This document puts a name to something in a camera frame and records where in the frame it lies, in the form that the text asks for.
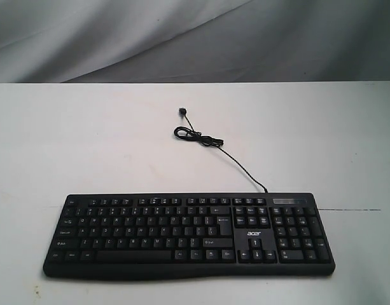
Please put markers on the grey backdrop cloth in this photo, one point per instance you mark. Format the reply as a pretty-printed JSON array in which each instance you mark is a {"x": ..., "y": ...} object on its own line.
[{"x": 193, "y": 41}]

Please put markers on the black acer keyboard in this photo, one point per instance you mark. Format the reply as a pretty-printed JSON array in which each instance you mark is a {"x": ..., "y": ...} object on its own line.
[{"x": 157, "y": 236}]

